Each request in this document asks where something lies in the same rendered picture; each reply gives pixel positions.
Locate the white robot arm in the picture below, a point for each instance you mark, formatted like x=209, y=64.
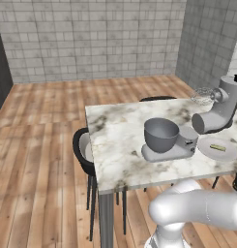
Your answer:
x=200, y=206

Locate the grey metal mixer bowl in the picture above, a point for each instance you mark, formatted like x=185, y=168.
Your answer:
x=160, y=135

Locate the grey stand mixer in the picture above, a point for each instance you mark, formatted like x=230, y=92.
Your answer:
x=220, y=113

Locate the yellow butter stick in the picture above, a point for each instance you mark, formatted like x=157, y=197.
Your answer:
x=218, y=147

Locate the black chair with pale seat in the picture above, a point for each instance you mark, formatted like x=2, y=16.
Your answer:
x=158, y=98
x=82, y=161

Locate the white round plate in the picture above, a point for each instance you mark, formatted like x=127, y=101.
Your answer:
x=207, y=152

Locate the grey metal table leg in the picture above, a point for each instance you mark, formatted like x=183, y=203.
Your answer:
x=106, y=219

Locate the black chair leg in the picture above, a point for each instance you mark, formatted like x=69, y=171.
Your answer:
x=215, y=182

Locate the dark grey tall cabinet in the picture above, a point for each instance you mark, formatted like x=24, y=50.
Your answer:
x=0, y=74

